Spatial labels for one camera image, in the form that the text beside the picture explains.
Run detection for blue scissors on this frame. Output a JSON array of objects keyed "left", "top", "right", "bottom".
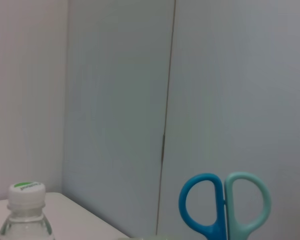
[{"left": 178, "top": 171, "right": 272, "bottom": 240}]

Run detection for clear green-label water bottle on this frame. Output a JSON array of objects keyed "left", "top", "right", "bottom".
[{"left": 0, "top": 181, "right": 56, "bottom": 240}]

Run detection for translucent green fruit plate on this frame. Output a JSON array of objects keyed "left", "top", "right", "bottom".
[{"left": 117, "top": 234, "right": 181, "bottom": 240}]

